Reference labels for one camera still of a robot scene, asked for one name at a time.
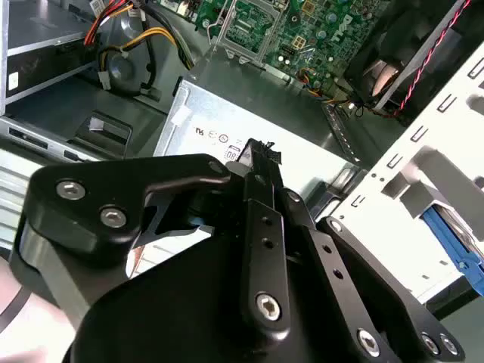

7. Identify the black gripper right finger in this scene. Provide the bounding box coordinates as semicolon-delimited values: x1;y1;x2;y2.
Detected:
263;142;467;363

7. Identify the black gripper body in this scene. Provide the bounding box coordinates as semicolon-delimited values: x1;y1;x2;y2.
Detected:
62;181;366;363

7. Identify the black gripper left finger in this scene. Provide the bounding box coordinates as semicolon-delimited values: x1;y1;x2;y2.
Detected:
9;138;293;342

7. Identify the hard disk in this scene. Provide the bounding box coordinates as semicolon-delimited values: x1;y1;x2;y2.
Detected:
422;203;484;275

